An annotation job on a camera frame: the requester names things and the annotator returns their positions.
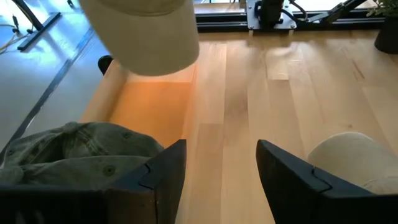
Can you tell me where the black aluminium table frame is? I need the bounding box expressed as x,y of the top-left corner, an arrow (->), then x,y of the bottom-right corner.
195,0 -> 386,33

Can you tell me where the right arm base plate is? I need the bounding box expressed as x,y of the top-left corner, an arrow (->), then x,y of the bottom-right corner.
246,0 -> 297,31

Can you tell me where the green potted plant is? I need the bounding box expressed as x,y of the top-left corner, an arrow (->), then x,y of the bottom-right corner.
366,0 -> 398,55

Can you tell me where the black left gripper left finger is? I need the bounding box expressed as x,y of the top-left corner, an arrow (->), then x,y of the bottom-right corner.
104,139 -> 188,224

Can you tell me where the orange plastic bin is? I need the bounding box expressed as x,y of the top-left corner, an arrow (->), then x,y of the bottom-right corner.
79,58 -> 198,149

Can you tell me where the black floor stand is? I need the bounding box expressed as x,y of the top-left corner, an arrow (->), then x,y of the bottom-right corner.
11,0 -> 62,52

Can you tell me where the black clamp knob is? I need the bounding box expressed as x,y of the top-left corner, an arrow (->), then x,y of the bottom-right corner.
97,55 -> 114,76

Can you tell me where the olive green baseball cap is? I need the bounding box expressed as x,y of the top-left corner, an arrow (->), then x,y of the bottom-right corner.
0,121 -> 165,191

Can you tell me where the beige baseball cap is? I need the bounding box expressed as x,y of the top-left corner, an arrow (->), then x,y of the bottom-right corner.
307,131 -> 398,196
77,0 -> 200,77

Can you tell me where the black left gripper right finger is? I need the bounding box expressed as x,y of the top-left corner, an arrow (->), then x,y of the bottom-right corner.
256,139 -> 373,224

